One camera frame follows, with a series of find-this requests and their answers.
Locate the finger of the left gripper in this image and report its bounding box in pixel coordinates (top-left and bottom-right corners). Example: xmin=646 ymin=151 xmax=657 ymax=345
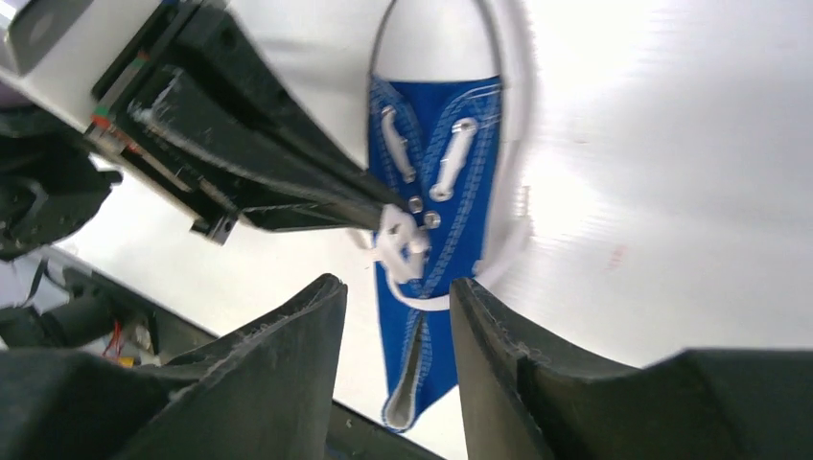
xmin=148 ymin=67 xmax=388 ymax=230
xmin=174 ymin=5 xmax=405 ymax=207

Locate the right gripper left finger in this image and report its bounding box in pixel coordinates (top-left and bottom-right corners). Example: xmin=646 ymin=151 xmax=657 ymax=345
xmin=1 ymin=274 xmax=347 ymax=459

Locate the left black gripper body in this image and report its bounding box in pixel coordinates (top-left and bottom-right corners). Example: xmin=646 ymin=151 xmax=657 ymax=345
xmin=88 ymin=1 xmax=239 ymax=244

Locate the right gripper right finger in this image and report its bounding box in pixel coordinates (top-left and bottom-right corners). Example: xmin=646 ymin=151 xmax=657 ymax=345
xmin=451 ymin=279 xmax=812 ymax=459

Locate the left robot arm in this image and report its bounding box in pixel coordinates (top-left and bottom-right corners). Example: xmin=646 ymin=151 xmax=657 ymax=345
xmin=1 ymin=1 xmax=406 ymax=261

